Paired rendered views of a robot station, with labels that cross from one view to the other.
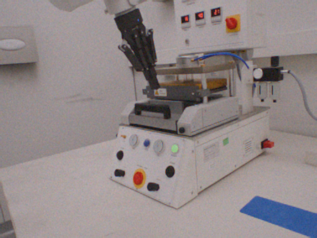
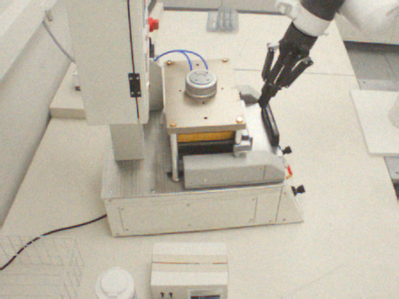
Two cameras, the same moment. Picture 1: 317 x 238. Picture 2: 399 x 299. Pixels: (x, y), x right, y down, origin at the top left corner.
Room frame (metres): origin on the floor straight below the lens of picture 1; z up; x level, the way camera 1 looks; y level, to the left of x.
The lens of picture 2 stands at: (1.66, 0.46, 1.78)
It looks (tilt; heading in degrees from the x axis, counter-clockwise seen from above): 39 degrees down; 210
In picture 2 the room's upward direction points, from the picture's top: 5 degrees clockwise
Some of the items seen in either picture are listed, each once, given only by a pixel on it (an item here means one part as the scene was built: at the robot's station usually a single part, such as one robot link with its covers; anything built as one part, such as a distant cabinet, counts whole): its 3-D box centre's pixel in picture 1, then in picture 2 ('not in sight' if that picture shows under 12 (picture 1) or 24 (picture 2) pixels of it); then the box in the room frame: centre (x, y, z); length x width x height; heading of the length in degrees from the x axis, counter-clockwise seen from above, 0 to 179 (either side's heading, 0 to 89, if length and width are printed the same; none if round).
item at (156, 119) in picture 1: (181, 108); (218, 130); (0.92, -0.06, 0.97); 0.30 x 0.22 x 0.08; 133
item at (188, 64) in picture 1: (198, 72); (188, 93); (0.96, -0.13, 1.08); 0.31 x 0.24 x 0.13; 43
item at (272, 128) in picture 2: (151, 110); (270, 122); (0.82, 0.04, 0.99); 0.15 x 0.02 x 0.04; 43
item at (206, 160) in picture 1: (195, 142); (203, 162); (0.93, -0.10, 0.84); 0.53 x 0.37 x 0.17; 133
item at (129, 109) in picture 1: (150, 108); (234, 169); (1.00, 0.05, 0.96); 0.25 x 0.05 x 0.07; 133
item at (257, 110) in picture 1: (197, 115); (188, 144); (0.97, -0.12, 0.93); 0.46 x 0.35 x 0.01; 133
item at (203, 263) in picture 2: not in sight; (190, 272); (1.22, 0.08, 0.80); 0.19 x 0.13 x 0.09; 125
